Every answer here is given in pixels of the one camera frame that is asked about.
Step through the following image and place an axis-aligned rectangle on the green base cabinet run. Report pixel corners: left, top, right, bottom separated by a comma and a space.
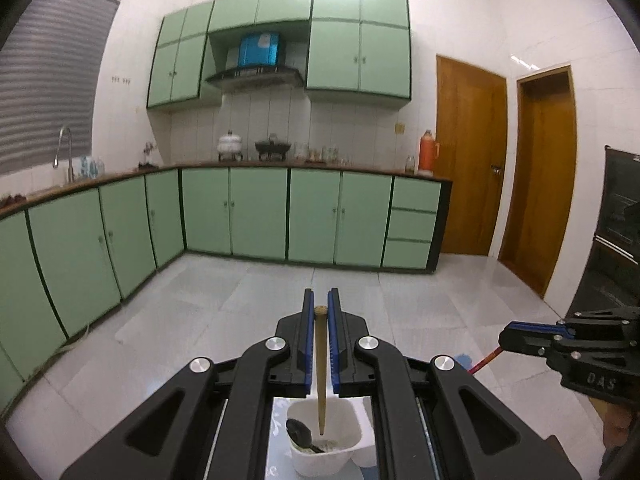
0, 169, 186, 411

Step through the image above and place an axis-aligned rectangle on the red patterned chopstick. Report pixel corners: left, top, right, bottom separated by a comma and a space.
467, 347, 502, 375

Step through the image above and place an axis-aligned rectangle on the black glass-front cabinet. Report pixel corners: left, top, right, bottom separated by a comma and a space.
562, 146, 640, 321

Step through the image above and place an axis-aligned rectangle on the recessed wooden door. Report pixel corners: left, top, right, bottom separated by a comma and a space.
499, 65, 578, 298

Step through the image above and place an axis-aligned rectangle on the green wall cabinet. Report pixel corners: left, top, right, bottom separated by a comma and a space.
146, 1, 223, 109
207, 0, 313, 33
305, 0, 413, 111

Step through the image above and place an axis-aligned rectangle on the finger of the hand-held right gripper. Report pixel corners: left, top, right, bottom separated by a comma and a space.
502, 321, 574, 337
497, 328, 567, 359

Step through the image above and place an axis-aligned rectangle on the tan wooden chopstick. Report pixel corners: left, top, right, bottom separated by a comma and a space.
314, 305, 328, 436

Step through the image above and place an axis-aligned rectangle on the grey window blind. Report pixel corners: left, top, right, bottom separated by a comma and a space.
0, 0, 121, 176

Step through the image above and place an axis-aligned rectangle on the metal sink faucet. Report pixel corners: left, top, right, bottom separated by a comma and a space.
53, 126, 76, 183

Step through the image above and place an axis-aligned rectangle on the orange thermos flask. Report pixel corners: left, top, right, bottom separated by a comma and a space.
417, 130, 441, 177

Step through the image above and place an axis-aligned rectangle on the black lidded wok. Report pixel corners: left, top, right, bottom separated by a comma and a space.
255, 134, 292, 161

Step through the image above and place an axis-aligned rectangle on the brown kitchen countertop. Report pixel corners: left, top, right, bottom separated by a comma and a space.
0, 159, 453, 218

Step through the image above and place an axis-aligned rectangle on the closed wooden door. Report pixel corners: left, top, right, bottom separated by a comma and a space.
436, 54, 508, 257

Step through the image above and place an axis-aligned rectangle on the white floor cable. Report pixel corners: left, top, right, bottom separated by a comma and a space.
30, 324, 91, 376

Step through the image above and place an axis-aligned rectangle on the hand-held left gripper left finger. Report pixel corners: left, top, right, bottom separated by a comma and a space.
60, 287, 317, 480

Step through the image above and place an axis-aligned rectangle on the white plastic utensil holder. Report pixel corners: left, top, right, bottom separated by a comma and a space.
286, 396, 377, 478

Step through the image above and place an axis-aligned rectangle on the green base cabinet with drawers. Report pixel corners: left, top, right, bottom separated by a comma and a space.
180, 165, 453, 275

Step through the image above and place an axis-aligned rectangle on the metal spoon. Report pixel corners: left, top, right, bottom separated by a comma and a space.
286, 417, 326, 456

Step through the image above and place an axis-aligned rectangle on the row of cups and jars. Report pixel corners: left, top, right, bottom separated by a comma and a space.
295, 142, 351, 166

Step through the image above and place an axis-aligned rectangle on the blue printed table mat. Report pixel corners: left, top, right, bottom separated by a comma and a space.
265, 354, 473, 480

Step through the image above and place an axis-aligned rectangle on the blue film-wrapped hood chimney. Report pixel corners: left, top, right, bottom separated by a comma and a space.
237, 31, 280, 68

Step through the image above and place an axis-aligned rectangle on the white lidded pot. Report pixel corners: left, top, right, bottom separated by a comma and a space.
217, 130, 246, 161

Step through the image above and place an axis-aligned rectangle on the black range hood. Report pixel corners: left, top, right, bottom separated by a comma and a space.
205, 65, 305, 92

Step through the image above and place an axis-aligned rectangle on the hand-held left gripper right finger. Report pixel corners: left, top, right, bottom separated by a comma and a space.
327, 287, 581, 480

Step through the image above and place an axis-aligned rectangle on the person's right hand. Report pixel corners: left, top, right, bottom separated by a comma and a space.
602, 401, 640, 461

